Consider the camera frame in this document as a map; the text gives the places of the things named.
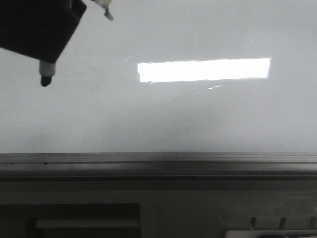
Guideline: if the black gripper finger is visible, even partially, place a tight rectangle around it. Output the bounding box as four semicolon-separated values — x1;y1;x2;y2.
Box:
0;0;87;63

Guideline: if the white black whiteboard marker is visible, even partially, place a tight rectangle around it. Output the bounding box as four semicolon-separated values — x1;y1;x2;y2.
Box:
39;60;56;87

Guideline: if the red magnet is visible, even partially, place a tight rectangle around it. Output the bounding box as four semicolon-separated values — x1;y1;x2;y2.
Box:
93;0;113;21

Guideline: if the white marker tray box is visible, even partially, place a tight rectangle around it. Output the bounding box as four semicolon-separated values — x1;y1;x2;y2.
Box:
224;229;317;238

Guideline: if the white whiteboard with aluminium frame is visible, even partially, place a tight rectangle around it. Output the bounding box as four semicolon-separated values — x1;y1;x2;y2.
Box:
0;0;317;179

